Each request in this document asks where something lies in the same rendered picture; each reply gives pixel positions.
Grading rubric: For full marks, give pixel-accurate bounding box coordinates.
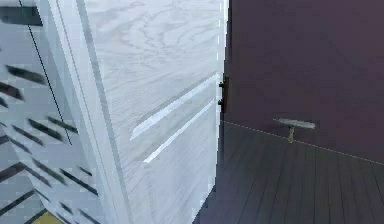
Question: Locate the black door handle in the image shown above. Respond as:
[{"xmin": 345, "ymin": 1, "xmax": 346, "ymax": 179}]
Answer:
[{"xmin": 217, "ymin": 75, "xmax": 230, "ymax": 114}]

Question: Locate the white wooden room door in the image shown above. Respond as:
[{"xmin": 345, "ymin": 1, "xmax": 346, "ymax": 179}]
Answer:
[{"xmin": 39, "ymin": 0, "xmax": 230, "ymax": 224}]

